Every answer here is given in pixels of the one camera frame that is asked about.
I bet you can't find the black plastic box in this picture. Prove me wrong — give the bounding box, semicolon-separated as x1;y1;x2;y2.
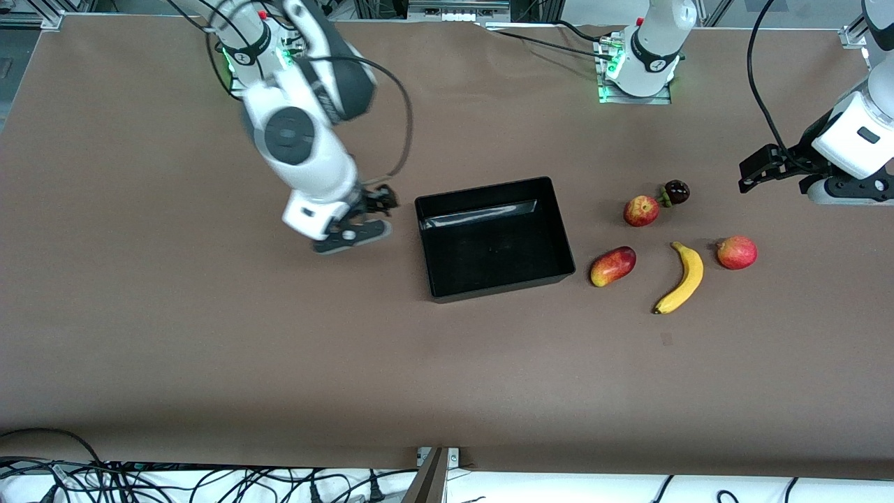
415;177;576;302

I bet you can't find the yellow banana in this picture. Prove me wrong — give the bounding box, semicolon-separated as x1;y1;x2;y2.
653;241;705;315

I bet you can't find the red yellow apple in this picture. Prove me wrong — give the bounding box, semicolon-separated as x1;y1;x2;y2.
624;196;659;228

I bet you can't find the red round pomegranate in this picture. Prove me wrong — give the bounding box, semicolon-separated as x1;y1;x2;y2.
715;235;759;271

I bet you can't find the dark purple mangosteen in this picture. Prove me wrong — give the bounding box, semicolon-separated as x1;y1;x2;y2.
657;180;691;209

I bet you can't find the brown table cover sheet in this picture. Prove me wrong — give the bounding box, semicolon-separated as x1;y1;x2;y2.
0;14;894;481

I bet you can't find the red yellow mango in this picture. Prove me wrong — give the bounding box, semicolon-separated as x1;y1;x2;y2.
590;246;637;288

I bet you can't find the silver metal device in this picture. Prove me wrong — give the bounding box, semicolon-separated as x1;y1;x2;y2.
407;0;512;22

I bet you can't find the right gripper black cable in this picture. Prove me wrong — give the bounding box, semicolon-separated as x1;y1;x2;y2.
300;52;413;186

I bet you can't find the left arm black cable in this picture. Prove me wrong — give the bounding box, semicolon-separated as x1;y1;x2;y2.
747;0;832;172

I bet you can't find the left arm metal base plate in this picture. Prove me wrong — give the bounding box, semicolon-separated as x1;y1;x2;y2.
597;35;673;105

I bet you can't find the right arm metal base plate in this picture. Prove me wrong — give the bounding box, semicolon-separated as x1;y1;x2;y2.
229;28;302;97

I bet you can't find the looping black cable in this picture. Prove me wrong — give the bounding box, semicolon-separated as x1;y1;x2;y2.
168;0;242;99

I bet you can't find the black cable on table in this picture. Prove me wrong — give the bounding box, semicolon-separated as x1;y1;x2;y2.
482;20;622;62

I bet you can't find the dark slanted post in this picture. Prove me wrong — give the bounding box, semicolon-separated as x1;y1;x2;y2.
402;447;448;503

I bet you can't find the silver aluminium rail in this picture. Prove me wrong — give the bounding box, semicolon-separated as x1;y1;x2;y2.
0;0;65;30

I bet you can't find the arched black cable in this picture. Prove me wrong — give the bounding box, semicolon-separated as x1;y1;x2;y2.
0;428;105;465

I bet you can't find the black cable tangle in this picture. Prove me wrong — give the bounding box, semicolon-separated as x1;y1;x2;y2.
0;454;395;503

